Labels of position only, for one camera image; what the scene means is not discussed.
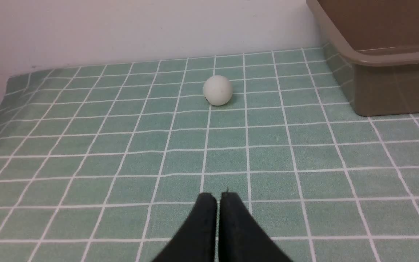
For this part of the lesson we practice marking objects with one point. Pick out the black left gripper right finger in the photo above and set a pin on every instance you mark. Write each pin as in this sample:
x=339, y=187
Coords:
x=241, y=238

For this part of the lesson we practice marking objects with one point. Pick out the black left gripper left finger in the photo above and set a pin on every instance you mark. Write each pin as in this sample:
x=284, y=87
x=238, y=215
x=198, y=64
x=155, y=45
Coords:
x=195, y=240

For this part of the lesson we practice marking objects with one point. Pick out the white ping-pong ball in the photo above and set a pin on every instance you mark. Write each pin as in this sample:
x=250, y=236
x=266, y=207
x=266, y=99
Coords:
x=217, y=90

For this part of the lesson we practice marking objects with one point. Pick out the green checkered tablecloth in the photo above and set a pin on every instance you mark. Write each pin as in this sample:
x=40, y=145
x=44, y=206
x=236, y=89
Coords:
x=104, y=162

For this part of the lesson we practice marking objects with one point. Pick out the brown plastic bin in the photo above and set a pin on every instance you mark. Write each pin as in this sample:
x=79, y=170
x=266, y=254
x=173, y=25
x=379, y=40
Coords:
x=372, y=49

